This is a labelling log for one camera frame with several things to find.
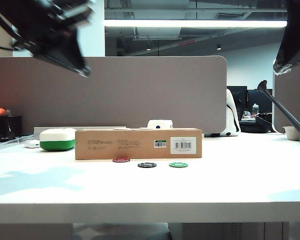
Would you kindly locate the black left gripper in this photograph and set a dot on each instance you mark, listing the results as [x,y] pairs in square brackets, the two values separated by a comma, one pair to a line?
[52,35]

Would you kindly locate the red poker chip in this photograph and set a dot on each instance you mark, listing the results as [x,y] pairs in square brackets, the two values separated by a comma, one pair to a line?
[121,159]

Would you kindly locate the brown cardboard box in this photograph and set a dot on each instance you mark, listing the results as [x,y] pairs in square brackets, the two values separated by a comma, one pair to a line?
[130,150]

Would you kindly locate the black poker chip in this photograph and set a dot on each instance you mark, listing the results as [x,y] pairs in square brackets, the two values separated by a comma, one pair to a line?
[147,165]

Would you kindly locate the green poker chip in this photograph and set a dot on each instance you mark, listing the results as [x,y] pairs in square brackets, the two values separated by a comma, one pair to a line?
[177,164]

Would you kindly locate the narrow brown desk partition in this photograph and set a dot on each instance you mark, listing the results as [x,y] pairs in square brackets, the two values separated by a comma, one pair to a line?
[290,100]

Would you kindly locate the grey watering can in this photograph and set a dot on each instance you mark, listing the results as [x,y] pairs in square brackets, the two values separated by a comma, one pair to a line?
[280,105]

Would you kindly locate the black computer monitor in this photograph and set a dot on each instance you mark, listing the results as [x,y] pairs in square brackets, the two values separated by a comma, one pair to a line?
[240,100]
[261,100]

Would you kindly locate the small clear bottle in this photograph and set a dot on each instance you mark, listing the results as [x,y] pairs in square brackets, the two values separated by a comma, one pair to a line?
[255,109]

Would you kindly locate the wide brown desk partition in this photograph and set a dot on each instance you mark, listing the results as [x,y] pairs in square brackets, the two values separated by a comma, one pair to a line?
[127,95]

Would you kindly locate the beige bowl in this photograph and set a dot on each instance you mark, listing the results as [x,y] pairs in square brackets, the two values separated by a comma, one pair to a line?
[291,133]

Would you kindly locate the black bag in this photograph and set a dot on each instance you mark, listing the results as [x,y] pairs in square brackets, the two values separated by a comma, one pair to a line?
[252,127]

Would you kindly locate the white green mahjong tile block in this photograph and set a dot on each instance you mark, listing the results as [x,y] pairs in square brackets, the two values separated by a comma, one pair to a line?
[57,139]

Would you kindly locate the white black figure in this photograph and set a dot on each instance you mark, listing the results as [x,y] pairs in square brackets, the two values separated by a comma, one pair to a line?
[232,120]

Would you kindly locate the black mesh pen holder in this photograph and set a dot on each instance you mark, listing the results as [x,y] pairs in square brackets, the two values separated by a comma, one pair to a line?
[10,127]

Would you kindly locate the white earbuds case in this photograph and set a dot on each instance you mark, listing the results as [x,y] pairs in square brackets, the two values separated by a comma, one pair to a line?
[31,144]

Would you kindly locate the clear acrylic lid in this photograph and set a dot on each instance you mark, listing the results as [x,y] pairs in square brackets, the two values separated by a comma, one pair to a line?
[12,141]

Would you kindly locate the ceiling light strip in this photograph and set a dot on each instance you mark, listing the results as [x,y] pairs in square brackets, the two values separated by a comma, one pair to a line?
[190,23]

